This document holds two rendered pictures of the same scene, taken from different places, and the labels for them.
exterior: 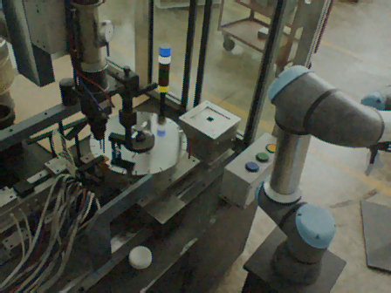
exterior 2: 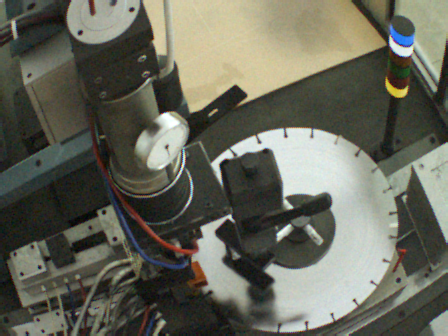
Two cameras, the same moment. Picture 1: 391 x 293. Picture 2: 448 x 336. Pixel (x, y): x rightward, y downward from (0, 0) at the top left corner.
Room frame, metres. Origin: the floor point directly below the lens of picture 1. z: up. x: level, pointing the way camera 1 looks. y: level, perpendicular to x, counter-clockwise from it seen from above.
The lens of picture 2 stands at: (0.63, -0.01, 1.95)
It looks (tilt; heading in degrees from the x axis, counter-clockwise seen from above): 63 degrees down; 39
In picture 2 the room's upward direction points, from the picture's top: 10 degrees counter-clockwise
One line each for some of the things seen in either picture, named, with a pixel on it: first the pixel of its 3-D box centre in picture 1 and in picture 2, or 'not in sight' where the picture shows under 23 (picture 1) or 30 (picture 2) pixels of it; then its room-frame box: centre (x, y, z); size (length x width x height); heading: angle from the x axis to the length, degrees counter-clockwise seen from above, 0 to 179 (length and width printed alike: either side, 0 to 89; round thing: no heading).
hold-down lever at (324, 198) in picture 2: (141, 87); (291, 198); (0.92, 0.15, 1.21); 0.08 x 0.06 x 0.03; 144
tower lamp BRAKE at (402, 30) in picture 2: (165, 50); (402, 30); (1.29, 0.12, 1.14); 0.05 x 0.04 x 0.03; 54
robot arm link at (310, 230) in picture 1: (309, 230); not in sight; (0.71, -0.39, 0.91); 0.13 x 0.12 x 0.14; 36
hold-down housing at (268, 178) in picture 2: (126, 98); (253, 203); (0.91, 0.19, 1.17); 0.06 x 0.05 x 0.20; 135
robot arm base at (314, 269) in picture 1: (300, 255); not in sight; (0.70, -0.39, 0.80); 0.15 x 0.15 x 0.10
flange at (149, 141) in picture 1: (139, 137); (299, 228); (0.99, 0.17, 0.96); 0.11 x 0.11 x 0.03
